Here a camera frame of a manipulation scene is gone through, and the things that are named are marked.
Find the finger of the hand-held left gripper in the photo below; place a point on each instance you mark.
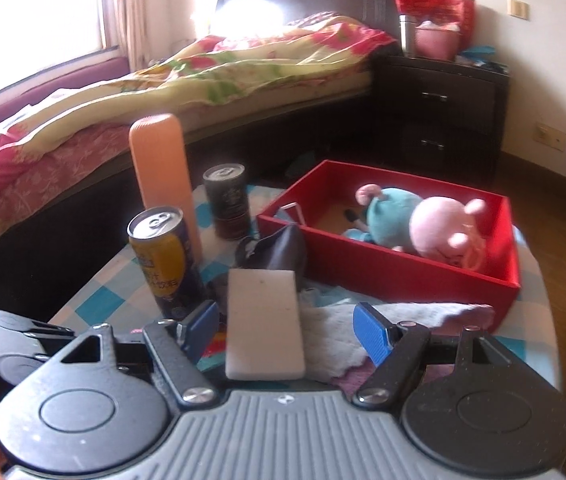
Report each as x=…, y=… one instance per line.
x=53, y=331

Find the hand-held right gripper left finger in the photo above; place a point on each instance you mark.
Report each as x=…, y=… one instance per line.
x=204, y=325

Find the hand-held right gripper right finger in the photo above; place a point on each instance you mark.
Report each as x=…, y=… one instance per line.
x=372, y=335

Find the white teddy bear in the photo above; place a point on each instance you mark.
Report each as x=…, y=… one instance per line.
x=333, y=335

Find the smooth white sponge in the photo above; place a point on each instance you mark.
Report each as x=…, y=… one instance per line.
x=265, y=325

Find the red box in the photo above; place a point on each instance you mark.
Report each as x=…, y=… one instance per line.
x=388, y=265

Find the blue checked cloth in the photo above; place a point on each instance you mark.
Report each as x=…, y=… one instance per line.
x=108, y=290

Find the yellow and blue drink can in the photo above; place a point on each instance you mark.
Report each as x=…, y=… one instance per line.
x=163, y=260

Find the black pouch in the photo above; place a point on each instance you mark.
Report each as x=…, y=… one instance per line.
x=283, y=255

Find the dark drink can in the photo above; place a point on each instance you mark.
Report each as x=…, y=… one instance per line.
x=226, y=200

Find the pink pig plush toy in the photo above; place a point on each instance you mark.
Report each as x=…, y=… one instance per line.
x=438, y=220

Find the red floral bedsheet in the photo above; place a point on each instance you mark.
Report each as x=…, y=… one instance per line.
x=38, y=180

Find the orange foam cylinder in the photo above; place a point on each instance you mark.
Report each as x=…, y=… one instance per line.
x=163, y=170

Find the dark wooden bed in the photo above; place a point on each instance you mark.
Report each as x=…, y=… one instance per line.
x=263, y=125

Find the dark wooden nightstand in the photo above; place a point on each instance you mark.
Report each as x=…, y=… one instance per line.
x=443, y=110

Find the floral quilt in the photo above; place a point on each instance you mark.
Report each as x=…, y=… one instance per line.
x=188, y=75

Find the purple window seat cushion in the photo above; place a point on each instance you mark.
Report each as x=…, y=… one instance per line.
x=63, y=80

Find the pink basket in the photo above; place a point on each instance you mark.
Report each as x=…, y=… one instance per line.
x=435, y=42

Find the blue paper items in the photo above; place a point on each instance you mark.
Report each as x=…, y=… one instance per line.
x=478, y=54

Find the steel thermos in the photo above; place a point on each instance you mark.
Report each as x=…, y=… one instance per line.
x=407, y=35

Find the window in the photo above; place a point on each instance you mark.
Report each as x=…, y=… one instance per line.
x=38, y=10

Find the beige curtain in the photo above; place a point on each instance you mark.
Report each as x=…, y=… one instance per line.
x=138, y=0

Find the red bag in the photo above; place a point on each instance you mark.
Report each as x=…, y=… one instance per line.
x=438, y=5

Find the wall socket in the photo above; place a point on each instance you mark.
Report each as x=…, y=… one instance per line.
x=550, y=135

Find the wall switch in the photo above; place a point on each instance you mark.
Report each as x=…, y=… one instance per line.
x=518, y=8

